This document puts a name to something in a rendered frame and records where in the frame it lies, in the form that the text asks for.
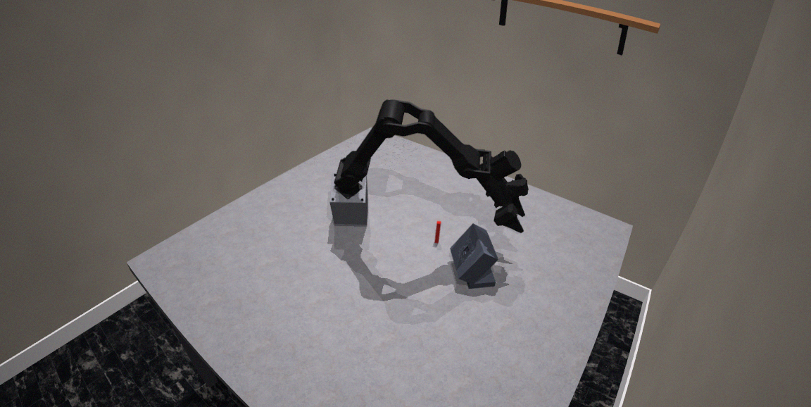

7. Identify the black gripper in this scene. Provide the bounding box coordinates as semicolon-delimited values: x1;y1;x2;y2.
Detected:
485;178;525;233

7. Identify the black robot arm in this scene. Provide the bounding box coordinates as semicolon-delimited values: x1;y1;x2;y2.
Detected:
334;99;529;201

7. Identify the blue-grey sloped panel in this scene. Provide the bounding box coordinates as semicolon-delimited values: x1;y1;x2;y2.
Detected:
450;223;498;289

